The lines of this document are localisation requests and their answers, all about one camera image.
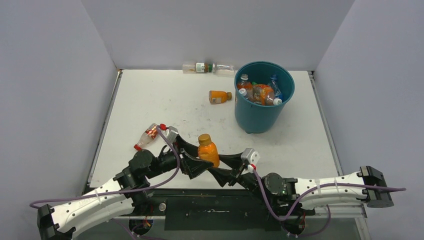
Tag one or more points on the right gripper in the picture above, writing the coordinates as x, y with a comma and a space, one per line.
223, 175

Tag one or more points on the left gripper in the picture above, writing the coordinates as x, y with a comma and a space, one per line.
192, 166

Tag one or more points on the small orange juice bottle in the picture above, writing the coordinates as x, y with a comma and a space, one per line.
219, 97
207, 150

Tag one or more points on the clear bottle red label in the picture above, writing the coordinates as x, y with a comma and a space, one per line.
148, 136

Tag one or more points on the teal plastic bin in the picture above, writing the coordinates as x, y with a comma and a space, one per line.
256, 118

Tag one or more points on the large orange label bottle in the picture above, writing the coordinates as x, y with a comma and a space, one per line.
264, 95

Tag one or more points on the clear bottle green label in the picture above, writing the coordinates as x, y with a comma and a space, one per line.
197, 67

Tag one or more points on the crushed blue label bottle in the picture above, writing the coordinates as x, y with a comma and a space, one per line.
273, 83

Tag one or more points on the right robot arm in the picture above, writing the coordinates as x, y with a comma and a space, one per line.
367, 185

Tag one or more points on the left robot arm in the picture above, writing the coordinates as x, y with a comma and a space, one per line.
127, 191

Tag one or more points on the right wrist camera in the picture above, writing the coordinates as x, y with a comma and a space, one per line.
250, 158

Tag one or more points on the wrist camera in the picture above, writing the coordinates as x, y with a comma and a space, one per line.
250, 158
170, 132

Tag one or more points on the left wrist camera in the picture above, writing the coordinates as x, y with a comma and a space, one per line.
170, 132

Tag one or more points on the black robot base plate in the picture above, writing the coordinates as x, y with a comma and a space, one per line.
202, 210

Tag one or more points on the clear bottle at wall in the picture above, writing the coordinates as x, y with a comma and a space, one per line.
223, 69

